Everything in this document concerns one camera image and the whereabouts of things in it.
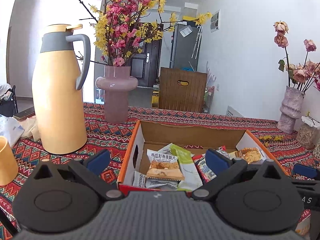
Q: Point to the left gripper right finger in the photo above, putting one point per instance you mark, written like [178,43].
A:
[217,162]

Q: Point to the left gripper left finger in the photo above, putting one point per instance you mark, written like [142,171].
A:
[98,162]

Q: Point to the silver red snack bag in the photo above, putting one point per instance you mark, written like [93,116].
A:
[201,166]

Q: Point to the tan oat crisp packet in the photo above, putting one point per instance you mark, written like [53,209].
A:
[140,180]

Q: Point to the patterned red tablecloth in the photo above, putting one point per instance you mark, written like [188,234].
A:
[115,138]

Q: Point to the green snack packet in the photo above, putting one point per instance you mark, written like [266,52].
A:
[192,178]

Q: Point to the red cardboard snack box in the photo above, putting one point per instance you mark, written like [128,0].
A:
[197,139]

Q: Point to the oat crisp packet in box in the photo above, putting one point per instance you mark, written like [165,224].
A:
[251,155]

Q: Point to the white oat snack packet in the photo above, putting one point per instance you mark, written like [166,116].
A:
[163,166]

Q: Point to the clear seed container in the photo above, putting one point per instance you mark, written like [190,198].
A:
[308,132]

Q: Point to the fallen yellow flowers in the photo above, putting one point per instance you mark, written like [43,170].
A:
[266,140]

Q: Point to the yellow thermos jug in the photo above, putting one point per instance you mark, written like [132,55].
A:
[59,75]

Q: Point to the cream cloth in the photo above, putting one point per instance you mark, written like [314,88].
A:
[30,128]

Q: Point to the brown wooden chair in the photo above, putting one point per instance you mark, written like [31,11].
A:
[181,90]

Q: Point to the yellow ceramic mug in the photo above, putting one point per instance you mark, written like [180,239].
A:
[8,163]

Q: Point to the purple textured vase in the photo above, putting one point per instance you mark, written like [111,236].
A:
[291,109]

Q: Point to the white blue tissue pack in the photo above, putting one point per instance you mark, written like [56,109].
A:
[11,129]

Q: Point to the dark brown door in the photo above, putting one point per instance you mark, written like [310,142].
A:
[144,65]

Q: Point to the dried pink roses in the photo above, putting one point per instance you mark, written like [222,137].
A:
[300,62]

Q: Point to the grey refrigerator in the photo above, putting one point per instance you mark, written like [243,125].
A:
[185,46]

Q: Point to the pink and yellow blossom branches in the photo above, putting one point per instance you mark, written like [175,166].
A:
[122,25]

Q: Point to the pink glass ring vase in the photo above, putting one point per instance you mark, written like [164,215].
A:
[116,83]

